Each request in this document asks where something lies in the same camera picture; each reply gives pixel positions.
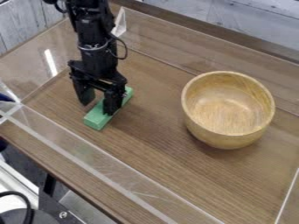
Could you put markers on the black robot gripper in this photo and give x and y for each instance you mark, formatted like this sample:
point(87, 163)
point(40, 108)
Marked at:
point(95, 72)

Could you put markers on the green rectangular block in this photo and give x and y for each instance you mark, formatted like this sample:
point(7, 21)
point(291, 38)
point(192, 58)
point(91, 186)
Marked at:
point(96, 119)

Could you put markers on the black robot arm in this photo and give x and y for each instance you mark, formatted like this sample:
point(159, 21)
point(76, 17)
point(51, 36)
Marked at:
point(91, 19)

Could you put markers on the light wooden bowl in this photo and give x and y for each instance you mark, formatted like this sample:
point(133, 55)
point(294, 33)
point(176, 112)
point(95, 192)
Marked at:
point(228, 109)

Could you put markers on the black table leg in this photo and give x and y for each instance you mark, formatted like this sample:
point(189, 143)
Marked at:
point(49, 184)

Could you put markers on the clear acrylic corner bracket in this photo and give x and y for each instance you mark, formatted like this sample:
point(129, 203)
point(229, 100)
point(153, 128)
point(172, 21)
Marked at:
point(120, 28)

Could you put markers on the clear acrylic barrier wall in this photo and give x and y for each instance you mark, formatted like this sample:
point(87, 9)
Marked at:
point(108, 183)

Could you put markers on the metal base plate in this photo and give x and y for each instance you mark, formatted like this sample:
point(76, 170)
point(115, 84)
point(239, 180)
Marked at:
point(81, 209)

